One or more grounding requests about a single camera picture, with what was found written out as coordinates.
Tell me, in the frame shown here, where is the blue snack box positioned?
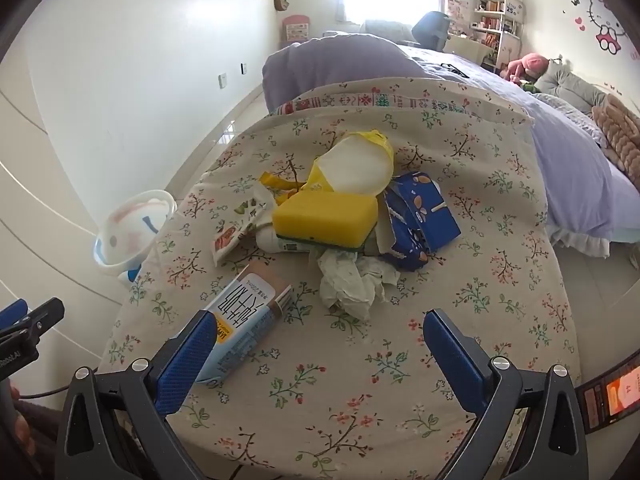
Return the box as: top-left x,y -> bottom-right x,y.
382,171 -> 462,272

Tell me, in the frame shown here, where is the yellow plastic bag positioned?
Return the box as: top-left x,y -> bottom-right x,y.
260,130 -> 396,198

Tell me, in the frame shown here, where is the white storage box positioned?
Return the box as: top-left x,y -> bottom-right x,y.
445,35 -> 496,66

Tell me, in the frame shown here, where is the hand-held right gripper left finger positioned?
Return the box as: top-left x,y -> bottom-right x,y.
55,309 -> 223,480

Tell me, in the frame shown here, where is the white paper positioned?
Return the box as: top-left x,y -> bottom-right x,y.
317,249 -> 401,322

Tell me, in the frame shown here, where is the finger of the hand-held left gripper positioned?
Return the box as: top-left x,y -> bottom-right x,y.
0,297 -> 66,347
0,299 -> 29,331

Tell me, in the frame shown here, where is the beige knitted blanket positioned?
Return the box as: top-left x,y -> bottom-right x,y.
592,92 -> 640,191

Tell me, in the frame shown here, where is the white bottle green label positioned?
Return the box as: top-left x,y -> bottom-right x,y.
256,225 -> 313,253

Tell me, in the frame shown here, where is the white printed snack wrapper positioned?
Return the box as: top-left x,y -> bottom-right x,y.
212,180 -> 278,268

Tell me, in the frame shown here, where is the dark blue chair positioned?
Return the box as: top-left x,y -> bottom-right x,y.
412,11 -> 453,51

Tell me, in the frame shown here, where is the lilac bed sheet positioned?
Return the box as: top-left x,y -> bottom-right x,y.
400,45 -> 640,261

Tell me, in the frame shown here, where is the brown and white milk carton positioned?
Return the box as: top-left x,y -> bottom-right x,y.
192,260 -> 293,388

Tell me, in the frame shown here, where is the grey sofa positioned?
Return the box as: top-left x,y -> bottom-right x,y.
362,19 -> 418,43

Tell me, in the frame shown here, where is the white bookshelf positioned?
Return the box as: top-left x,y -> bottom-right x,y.
470,0 -> 526,68

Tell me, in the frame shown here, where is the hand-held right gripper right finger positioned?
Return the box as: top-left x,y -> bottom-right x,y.
422,308 -> 591,480

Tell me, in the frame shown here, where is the pink cartoon cat wall sticker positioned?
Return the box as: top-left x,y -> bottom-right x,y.
555,0 -> 640,61

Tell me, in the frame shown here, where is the person's left hand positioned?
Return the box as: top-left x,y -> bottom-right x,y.
7,381 -> 37,450

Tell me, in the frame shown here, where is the person's left forearm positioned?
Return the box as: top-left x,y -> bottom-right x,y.
0,402 -> 68,480

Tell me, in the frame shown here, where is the purple quilt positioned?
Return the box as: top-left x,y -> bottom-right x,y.
262,35 -> 446,113

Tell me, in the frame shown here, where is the phone with orange screen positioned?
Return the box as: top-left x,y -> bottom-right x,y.
575,365 -> 640,436

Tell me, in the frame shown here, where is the white cartoon trash bin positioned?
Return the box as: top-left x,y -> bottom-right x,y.
92,190 -> 178,286

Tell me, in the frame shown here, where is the red child chair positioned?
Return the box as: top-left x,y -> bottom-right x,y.
281,15 -> 313,46

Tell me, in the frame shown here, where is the pink plush toy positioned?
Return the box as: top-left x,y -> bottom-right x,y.
505,52 -> 548,83

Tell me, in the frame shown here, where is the black cable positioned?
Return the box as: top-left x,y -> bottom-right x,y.
19,385 -> 70,401

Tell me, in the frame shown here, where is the grey plush pillow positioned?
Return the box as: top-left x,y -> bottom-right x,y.
530,57 -> 608,113

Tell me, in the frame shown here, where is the yellow sponge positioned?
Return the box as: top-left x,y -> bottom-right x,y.
272,191 -> 379,251

